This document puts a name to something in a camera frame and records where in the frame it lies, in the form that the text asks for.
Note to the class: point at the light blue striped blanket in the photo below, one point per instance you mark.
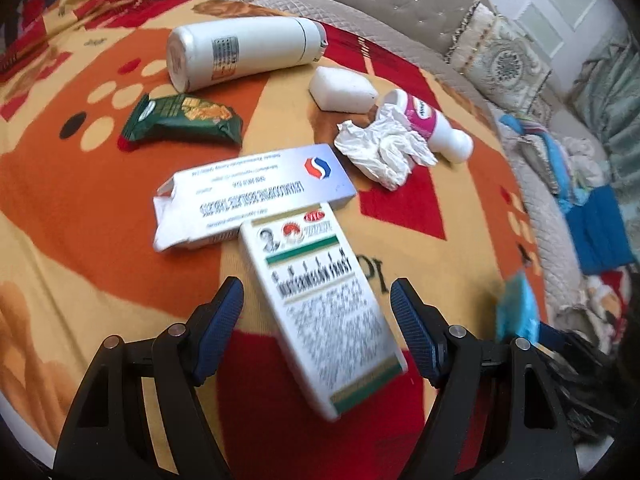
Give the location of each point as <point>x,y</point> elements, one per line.
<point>545,150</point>

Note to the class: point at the orange red printed blanket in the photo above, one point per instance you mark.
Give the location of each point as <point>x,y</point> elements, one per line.
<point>100,210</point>

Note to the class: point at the white foam block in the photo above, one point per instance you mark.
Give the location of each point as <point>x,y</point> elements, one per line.
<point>342,87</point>

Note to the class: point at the dark blue cloth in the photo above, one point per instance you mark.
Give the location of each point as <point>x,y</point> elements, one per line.
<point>600,230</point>

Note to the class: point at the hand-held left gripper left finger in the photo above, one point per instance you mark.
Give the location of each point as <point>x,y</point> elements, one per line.
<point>220,325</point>

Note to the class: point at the green snack packet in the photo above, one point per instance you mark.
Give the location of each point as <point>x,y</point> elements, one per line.
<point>185,120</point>

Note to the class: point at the long white cardboard box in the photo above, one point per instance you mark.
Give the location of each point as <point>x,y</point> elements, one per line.
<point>260,185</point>

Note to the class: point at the crumpled white tissue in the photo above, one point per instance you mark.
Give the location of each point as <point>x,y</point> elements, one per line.
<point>380,152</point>

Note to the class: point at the cream bundled cloth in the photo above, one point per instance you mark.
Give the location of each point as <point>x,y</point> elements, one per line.
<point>587,160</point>

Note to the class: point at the small white pink-label bottle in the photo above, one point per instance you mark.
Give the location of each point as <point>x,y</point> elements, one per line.
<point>440,130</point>

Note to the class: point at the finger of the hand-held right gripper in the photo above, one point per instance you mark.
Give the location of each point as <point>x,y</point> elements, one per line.
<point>565,342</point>

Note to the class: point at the light blue packet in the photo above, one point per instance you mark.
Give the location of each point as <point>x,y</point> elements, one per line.
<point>517,310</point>

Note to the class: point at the white green medicine box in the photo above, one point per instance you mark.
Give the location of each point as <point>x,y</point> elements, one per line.
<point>320,310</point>

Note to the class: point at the red white stuffed toy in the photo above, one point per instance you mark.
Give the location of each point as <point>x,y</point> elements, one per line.
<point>607,305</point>

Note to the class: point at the large embroidered cushion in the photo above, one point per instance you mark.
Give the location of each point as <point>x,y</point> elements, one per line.
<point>505,60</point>

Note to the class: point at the teal patterned curtain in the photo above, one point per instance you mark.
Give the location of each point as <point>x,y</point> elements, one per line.
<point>615,95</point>

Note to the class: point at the white thermos bottle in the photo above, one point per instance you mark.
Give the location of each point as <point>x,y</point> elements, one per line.
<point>240,50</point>

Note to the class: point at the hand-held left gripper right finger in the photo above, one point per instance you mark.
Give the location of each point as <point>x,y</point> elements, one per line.
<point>415,330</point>

